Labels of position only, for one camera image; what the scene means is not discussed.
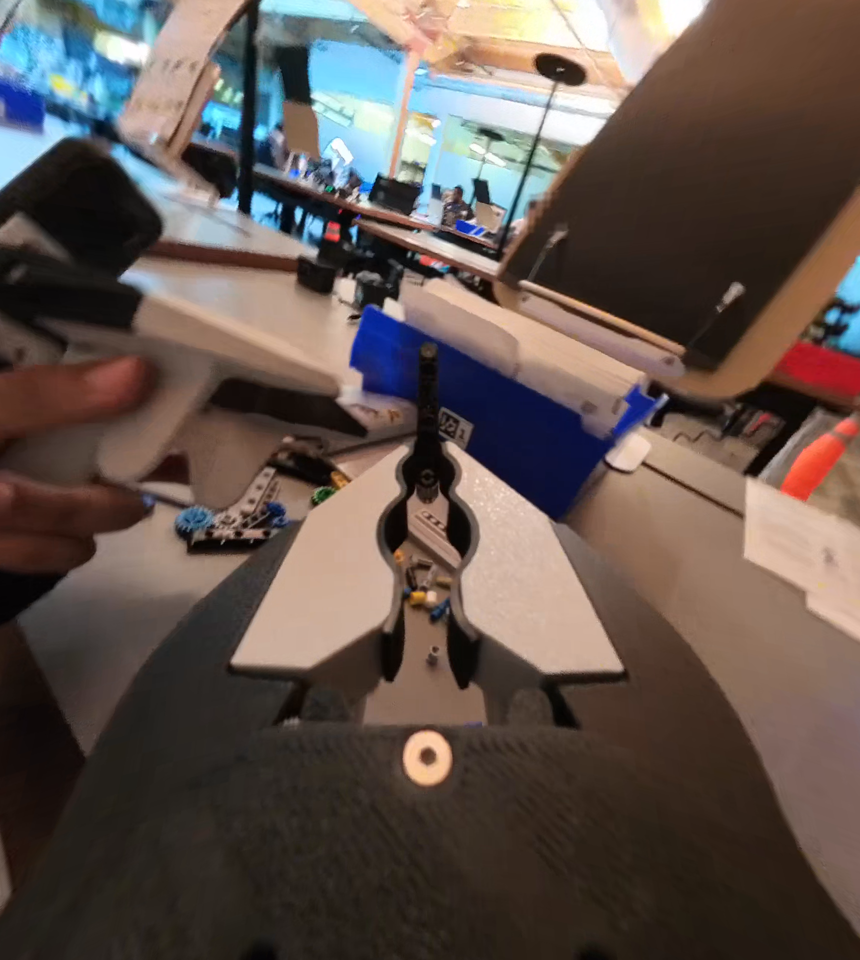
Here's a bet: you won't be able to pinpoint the red storage bin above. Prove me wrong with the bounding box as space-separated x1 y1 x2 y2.
773 341 860 410

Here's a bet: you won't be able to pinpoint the cardboard sheet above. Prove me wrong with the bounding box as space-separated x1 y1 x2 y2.
118 0 253 162

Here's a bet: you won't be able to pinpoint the black computer monitor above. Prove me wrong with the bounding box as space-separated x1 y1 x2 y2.
368 174 422 219

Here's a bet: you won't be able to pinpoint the black light stand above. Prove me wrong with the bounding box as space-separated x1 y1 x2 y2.
501 52 589 252

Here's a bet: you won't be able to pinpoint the long wooden table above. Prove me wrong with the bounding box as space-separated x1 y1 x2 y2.
250 165 510 280

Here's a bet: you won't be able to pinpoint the white printed paper bag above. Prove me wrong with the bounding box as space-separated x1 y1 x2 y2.
400 279 643 438

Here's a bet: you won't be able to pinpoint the grey lego beam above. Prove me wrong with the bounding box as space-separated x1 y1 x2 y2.
409 508 463 569

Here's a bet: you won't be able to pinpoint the black panel with wooden edge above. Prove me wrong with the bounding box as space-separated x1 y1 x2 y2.
493 0 860 404

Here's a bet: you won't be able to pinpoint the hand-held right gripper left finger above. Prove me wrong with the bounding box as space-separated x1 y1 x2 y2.
229 442 410 714

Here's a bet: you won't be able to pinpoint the pile of small lego pieces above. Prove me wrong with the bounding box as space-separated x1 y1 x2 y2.
392 546 455 625

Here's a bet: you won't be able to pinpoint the lego instruction booklet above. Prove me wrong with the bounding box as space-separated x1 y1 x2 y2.
332 386 409 440

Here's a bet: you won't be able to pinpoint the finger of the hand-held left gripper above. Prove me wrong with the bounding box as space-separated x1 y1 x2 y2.
133 292 369 438

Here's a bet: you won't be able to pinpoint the blue plastic bin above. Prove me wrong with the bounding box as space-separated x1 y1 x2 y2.
349 303 658 522

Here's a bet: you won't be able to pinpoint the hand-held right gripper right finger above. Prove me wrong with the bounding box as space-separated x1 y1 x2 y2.
441 442 628 714

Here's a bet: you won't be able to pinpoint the person's left hand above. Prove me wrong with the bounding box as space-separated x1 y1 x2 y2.
0 356 155 576

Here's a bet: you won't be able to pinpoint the white paper sheets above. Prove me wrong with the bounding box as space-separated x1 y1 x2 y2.
743 476 860 659

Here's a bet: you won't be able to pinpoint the grey and black lego assembly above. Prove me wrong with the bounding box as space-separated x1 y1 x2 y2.
188 465 290 555

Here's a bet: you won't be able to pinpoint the orange traffic cone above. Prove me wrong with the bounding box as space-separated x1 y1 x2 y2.
781 396 860 502

